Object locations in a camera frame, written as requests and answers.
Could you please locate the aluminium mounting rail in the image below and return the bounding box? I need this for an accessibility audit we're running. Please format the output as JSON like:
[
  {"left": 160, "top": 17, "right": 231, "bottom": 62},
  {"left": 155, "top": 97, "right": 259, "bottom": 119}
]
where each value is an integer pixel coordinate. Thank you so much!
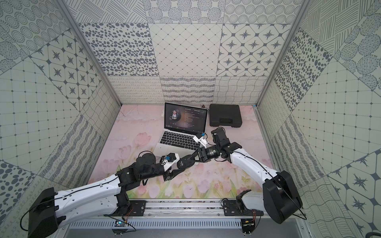
[{"left": 61, "top": 198, "right": 307, "bottom": 220}]

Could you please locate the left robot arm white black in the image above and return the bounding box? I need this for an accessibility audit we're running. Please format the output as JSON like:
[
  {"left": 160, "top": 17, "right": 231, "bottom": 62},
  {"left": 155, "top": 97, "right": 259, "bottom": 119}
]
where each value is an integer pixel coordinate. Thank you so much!
[{"left": 25, "top": 153, "right": 180, "bottom": 238}]

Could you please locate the black plastic tool case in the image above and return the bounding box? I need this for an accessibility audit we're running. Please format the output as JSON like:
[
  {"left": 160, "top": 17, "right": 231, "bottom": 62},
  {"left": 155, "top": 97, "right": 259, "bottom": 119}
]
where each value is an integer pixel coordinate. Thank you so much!
[{"left": 209, "top": 104, "right": 243, "bottom": 128}]

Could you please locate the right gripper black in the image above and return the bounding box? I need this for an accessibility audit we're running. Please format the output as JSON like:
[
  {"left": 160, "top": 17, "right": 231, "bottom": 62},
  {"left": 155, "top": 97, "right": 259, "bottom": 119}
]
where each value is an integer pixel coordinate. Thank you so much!
[{"left": 187, "top": 144, "right": 220, "bottom": 163}]

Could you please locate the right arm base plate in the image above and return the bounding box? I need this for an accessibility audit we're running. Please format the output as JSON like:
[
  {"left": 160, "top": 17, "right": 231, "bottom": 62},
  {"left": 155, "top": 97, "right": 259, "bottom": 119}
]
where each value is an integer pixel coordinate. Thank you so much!
[{"left": 220, "top": 198, "right": 264, "bottom": 216}]

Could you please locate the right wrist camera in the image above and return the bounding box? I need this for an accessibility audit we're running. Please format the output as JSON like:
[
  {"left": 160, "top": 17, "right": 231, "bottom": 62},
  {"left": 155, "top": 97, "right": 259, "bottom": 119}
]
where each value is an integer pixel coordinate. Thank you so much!
[{"left": 193, "top": 133, "right": 208, "bottom": 148}]

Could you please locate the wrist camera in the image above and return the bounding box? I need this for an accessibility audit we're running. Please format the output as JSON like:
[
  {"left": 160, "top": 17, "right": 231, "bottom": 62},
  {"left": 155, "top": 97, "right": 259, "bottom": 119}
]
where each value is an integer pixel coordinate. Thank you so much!
[
  {"left": 161, "top": 153, "right": 180, "bottom": 172},
  {"left": 193, "top": 133, "right": 208, "bottom": 148}
]

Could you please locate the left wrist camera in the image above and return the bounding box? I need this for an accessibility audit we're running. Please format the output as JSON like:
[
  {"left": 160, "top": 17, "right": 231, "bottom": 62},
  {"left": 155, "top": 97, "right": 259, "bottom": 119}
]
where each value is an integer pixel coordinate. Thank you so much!
[{"left": 161, "top": 153, "right": 180, "bottom": 172}]

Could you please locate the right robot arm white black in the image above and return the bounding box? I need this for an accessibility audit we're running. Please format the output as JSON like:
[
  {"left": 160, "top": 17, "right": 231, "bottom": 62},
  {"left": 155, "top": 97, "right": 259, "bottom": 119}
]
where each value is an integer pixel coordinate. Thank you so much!
[{"left": 193, "top": 128, "right": 307, "bottom": 224}]

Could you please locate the silver laptop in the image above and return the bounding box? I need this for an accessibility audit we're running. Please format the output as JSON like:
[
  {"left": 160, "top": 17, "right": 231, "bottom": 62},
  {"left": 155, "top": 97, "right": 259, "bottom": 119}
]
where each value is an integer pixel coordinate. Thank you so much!
[{"left": 153, "top": 102, "right": 208, "bottom": 157}]

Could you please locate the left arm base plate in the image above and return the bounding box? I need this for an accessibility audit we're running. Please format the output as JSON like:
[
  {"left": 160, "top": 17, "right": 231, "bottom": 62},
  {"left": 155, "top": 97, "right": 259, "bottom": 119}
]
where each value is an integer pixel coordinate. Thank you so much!
[{"left": 108, "top": 200, "right": 147, "bottom": 217}]

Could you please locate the black wireless mouse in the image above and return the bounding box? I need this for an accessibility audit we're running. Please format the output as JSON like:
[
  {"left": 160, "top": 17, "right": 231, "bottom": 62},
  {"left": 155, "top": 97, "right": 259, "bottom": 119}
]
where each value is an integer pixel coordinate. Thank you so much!
[{"left": 177, "top": 155, "right": 195, "bottom": 170}]

